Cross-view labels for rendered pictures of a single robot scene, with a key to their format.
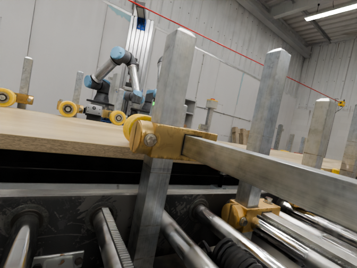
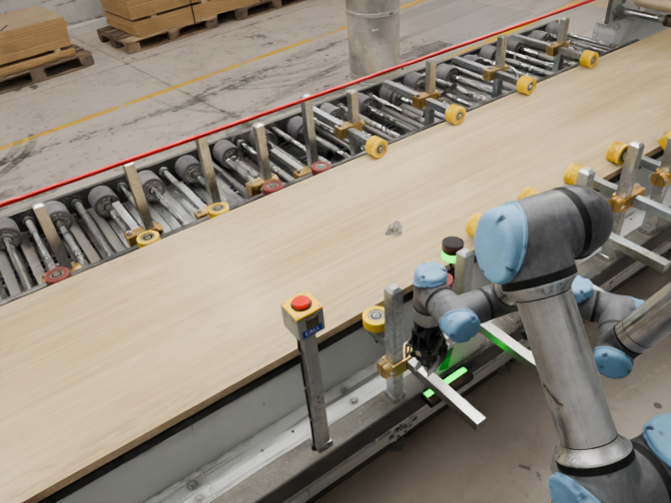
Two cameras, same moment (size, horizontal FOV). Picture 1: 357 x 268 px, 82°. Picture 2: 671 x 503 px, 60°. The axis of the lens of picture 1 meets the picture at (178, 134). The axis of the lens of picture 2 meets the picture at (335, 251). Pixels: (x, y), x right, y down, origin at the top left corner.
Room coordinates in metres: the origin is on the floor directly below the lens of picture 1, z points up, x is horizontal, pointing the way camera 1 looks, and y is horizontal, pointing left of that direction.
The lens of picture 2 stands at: (2.68, -0.17, 2.09)
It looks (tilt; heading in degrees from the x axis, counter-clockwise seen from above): 38 degrees down; 179
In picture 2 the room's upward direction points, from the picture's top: 5 degrees counter-clockwise
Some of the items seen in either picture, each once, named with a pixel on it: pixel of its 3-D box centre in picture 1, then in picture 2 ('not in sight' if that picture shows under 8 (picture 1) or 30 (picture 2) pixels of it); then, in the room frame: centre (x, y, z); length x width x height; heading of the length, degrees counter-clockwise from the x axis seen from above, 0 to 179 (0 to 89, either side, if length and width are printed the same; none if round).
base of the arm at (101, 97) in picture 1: (101, 97); not in sight; (2.13, 0.85, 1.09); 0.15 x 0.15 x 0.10
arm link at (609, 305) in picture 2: (129, 96); (618, 315); (1.78, 0.48, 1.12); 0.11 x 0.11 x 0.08; 61
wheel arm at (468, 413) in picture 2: not in sight; (421, 371); (1.64, 0.06, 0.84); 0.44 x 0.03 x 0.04; 31
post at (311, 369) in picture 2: (205, 134); (313, 390); (1.74, -0.23, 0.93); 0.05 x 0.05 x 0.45; 31
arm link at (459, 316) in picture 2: not in sight; (459, 313); (1.78, 0.11, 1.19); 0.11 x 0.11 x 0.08; 17
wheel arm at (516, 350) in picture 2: not in sight; (485, 327); (1.51, 0.28, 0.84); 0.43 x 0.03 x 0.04; 31
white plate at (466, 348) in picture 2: not in sight; (456, 353); (1.51, 0.20, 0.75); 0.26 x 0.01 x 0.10; 121
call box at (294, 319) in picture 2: (211, 104); (303, 316); (1.74, -0.23, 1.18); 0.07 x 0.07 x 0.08; 31
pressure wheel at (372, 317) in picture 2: not in sight; (376, 327); (1.47, -0.04, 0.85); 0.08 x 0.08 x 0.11
